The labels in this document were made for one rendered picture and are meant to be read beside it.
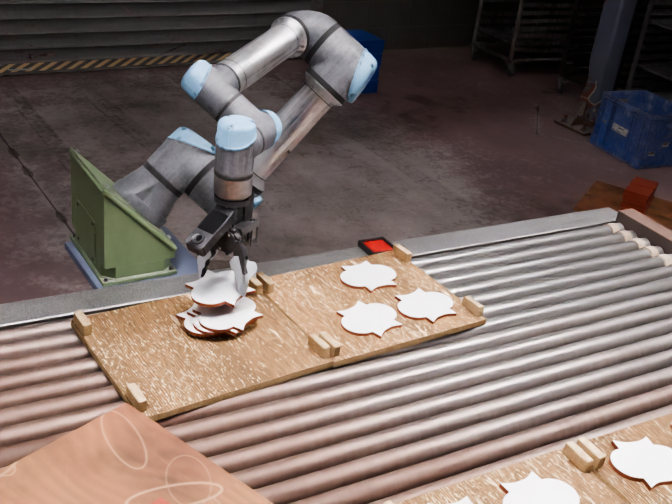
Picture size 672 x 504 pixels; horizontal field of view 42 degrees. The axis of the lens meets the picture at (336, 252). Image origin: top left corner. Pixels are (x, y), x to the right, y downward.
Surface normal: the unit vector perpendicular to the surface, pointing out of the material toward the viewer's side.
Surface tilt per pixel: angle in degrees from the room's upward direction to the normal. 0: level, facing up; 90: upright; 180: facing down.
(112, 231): 90
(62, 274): 0
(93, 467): 0
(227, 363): 0
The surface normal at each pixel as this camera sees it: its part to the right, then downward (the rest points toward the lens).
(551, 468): 0.11, -0.88
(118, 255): 0.52, 0.45
